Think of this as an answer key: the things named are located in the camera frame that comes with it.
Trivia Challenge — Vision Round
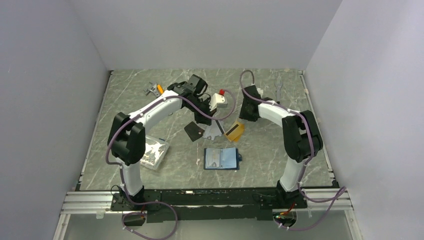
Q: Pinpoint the clear plastic screw box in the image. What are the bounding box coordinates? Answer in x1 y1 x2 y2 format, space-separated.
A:
139 135 170 170

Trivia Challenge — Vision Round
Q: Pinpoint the silver card stack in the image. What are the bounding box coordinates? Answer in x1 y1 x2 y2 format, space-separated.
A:
203 120 225 141

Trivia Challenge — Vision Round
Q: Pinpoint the single silver card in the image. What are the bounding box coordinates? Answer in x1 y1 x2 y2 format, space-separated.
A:
204 148 222 169

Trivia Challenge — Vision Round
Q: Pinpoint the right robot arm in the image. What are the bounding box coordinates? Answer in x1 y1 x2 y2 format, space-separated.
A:
239 85 324 208

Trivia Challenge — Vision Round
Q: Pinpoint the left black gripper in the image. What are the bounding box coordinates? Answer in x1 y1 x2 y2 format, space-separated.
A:
186 97 218 127

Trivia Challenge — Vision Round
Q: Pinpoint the grey wrench black handle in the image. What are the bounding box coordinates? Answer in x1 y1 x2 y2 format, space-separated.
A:
274 78 283 104

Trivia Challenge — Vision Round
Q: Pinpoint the blue leather card holder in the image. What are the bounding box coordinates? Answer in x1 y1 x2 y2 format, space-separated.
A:
203 147 243 170

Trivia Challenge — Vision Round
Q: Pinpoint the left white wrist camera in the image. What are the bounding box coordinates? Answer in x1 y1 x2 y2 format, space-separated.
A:
209 89 228 112

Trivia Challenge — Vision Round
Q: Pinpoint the black card stack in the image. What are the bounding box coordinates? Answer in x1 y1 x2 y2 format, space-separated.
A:
183 121 205 142

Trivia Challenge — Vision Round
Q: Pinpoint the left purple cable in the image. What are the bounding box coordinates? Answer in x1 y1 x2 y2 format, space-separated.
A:
105 92 237 240

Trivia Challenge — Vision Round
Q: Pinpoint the red adjustable wrench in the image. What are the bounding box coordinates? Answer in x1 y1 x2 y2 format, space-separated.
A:
144 82 164 98

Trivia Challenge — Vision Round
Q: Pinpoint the aluminium frame rail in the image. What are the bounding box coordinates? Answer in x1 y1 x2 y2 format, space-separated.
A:
60 191 354 216

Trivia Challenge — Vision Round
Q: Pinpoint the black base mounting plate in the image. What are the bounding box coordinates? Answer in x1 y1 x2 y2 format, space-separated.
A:
110 187 308 223

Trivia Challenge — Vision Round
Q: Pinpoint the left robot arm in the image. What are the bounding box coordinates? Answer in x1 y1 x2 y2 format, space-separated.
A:
105 74 215 210

